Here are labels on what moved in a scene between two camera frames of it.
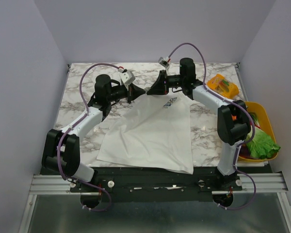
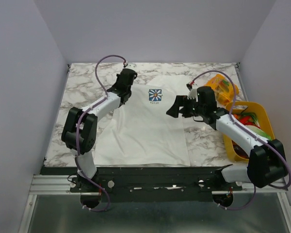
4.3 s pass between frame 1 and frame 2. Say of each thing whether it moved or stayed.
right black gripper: moved
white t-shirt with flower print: stayed
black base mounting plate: stayed
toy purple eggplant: stayed
